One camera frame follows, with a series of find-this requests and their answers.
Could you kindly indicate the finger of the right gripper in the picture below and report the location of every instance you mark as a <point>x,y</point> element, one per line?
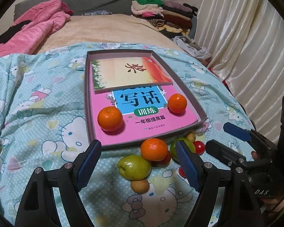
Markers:
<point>237,132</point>
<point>224,154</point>

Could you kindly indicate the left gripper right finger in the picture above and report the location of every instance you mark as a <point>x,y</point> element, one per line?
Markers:
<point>239,207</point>

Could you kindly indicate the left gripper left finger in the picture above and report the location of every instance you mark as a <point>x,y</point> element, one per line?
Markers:
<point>38,207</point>

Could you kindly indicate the red cherry tomato front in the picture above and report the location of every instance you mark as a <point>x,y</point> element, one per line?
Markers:
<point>181,172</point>

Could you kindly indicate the red cherry tomato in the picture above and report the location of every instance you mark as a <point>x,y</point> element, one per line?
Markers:
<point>165,161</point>
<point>181,172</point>
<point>199,147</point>

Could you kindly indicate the oval green jujube fruit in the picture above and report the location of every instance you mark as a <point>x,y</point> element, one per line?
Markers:
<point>189,144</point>

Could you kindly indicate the orange tangerine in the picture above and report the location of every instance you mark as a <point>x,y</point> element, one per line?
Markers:
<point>177,103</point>
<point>154,149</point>
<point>110,119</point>

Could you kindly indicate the brown longan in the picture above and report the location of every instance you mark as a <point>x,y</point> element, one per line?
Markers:
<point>140,186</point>
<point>191,137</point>

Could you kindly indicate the person's right hand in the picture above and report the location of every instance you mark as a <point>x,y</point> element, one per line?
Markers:
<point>274,205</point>

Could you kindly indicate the red cherry tomato right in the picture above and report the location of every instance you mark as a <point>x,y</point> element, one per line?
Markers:
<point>199,147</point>

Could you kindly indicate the red cherry tomato middle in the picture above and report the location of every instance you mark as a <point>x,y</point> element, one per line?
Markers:
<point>165,161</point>

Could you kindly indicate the cream pleated curtain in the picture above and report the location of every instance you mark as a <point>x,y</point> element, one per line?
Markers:
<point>246,42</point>

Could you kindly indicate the pear-shaped green fruit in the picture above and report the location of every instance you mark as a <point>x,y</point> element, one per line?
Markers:
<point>134,167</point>

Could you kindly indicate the pink Chinese workbook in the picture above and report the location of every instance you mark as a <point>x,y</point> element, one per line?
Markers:
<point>145,114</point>

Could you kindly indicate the grey cardboard box tray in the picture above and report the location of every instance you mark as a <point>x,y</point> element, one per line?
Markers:
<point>122,53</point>

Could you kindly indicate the white grey crumpled cloth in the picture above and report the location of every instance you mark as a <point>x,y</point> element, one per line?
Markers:
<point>191,47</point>

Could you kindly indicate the beige orange notebook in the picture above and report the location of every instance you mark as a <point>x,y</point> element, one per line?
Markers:
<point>111,74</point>

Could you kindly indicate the pile of folded clothes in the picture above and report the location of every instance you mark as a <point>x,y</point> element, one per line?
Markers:
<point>170,18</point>

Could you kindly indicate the black garment on bed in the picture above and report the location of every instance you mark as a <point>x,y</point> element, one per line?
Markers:
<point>7,35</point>

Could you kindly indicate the beige bed sheet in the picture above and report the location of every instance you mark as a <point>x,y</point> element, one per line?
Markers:
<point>116,28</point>

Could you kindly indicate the pink quilted blanket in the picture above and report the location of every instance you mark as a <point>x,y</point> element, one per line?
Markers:
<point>36,24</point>

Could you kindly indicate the blue patterned pillow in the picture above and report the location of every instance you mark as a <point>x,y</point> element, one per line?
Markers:
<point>98,12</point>

